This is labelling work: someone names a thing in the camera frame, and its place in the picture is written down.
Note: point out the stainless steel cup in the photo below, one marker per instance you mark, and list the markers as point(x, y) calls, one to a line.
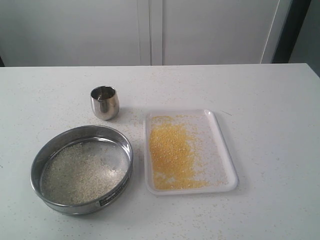
point(104, 102)

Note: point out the fine yellow sieved grains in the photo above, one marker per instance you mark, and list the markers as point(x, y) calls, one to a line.
point(184, 153)

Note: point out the round steel mesh sieve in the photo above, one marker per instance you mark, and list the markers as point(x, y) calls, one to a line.
point(81, 134)

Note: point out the white plastic tray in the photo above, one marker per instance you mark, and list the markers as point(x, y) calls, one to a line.
point(220, 142)

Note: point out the white cabinet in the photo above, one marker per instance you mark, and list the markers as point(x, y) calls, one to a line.
point(139, 32)

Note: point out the grain mixture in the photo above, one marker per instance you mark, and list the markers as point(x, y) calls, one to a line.
point(84, 172)

